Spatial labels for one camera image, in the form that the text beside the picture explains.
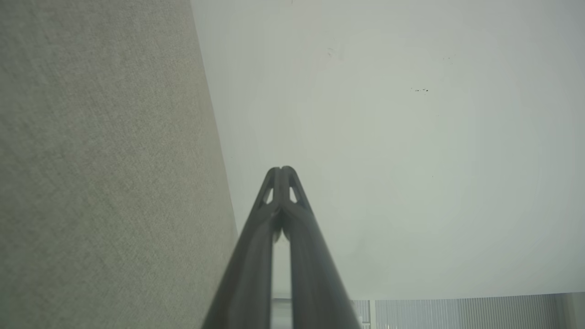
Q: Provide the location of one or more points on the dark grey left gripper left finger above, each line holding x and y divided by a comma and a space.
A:
249, 274

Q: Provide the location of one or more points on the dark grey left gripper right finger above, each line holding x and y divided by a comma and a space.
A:
315, 283

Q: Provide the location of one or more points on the grey slatted blind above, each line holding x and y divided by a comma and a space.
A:
457, 313

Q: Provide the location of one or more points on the grey fabric sofa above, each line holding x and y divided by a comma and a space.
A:
91, 160

